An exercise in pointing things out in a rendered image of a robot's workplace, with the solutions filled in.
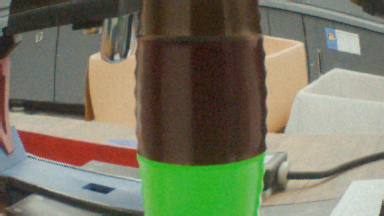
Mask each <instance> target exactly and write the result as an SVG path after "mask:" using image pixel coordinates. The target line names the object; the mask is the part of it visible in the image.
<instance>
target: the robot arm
mask: <svg viewBox="0 0 384 216"><path fill-rule="evenodd" d="M7 22H8V20H6V21H5V22H2V23H0V143H1V145H2V146H3V148H4V150H5V152H6V153H7V154H8V155H9V154H10V153H12V152H13V150H14V147H13V141H12V137H11V128H10V120H9V110H8V106H9V77H10V64H11V63H10V59H9V56H8V55H9V54H10V53H11V51H13V50H14V49H15V47H17V46H18V44H20V43H21V41H22V37H21V33H19V34H14V35H10V36H9V35H7V36H6V30H7ZM7 56H8V57H7Z"/></svg>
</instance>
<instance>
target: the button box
mask: <svg viewBox="0 0 384 216"><path fill-rule="evenodd" d="M287 153H288V152H285V151H284V150H279V151H277V152H272V151H267V156H266V159H265V162H264V164H265V167H266V168H265V173H264V176H263V183H264V187H263V189H262V192H261V195H262V196H261V198H262V199H263V198H267V197H268V196H270V195H271V194H272V193H273V192H274V190H276V189H277V188H278V187H279V188H285V187H286V186H287V184H288V182H289V180H293V179H294V180H303V179H304V180H307V179H309V180H312V179H314V180H316V179H322V178H327V177H329V176H332V175H335V174H337V173H340V172H341V171H343V170H346V169H349V168H352V167H354V166H357V165H362V164H364V163H366V162H371V161H374V160H376V159H382V158H384V151H381V152H376V153H372V154H370V155H367V156H362V157H359V158H357V159H353V160H350V161H347V162H345V163H342V164H340V165H337V166H335V167H332V168H330V169H328V170H322V171H298V170H297V171H293V170H292V171H291V163H290V162H289V161H288V155H287Z"/></svg>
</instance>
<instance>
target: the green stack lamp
mask: <svg viewBox="0 0 384 216"><path fill-rule="evenodd" d="M266 156H267V151H265V152H264V153H263V154H262V155H259V156H257V157H255V158H251V159H248V160H243V161H239V162H237V163H231V164H221V165H206V166H178V165H173V164H168V163H161V162H156V161H152V160H149V159H145V158H143V157H141V156H139V155H138V154H137V159H138V162H139V171H138V175H139V178H140V181H141V186H140V190H141V193H142V195H143V199H142V201H143V202H142V206H143V208H144V211H145V214H144V216H260V212H259V211H260V209H259V206H260V204H261V202H262V198H261V196H262V195H261V192H262V189H263V187H264V183H263V176H264V173H265V168H266V167H265V164H264V162H265V159H266Z"/></svg>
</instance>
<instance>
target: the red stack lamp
mask: <svg viewBox="0 0 384 216"><path fill-rule="evenodd" d="M136 40H137V41H136V43H137V48H136V52H135V55H134V56H135V60H136V62H137V64H136V67H135V69H134V72H133V73H134V77H135V80H136V86H135V90H134V98H135V101H136V103H135V108H134V112H133V113H134V116H135V120H136V126H135V127H136V129H135V134H136V137H137V141H138V142H137V146H136V151H137V153H138V155H139V156H141V157H143V158H145V159H149V160H152V161H156V162H161V163H168V164H173V165H178V166H206V165H221V164H231V163H237V162H239V161H243V160H248V159H251V158H255V157H257V156H259V155H262V154H263V153H264V152H265V151H266V150H267V142H266V135H267V132H268V127H267V125H268V123H267V117H268V113H269V108H268V104H267V97H268V89H267V85H266V78H267V74H268V73H267V70H266V67H265V59H266V52H265V49H264V46H263V45H264V44H263V41H264V36H263V35H261V34H258V35H250V36H246V35H243V36H236V35H234V36H222V35H221V36H167V35H162V36H155V35H143V34H139V35H137V36H136Z"/></svg>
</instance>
